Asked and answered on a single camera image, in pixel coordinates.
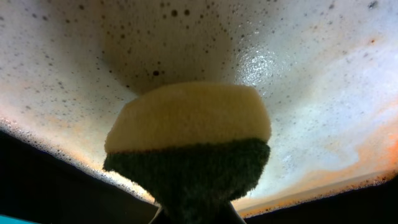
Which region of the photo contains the green and yellow sponge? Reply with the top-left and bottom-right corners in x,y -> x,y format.
103,82 -> 271,224

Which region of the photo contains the teal plastic serving tray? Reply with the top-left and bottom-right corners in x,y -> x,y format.
0,215 -> 37,224

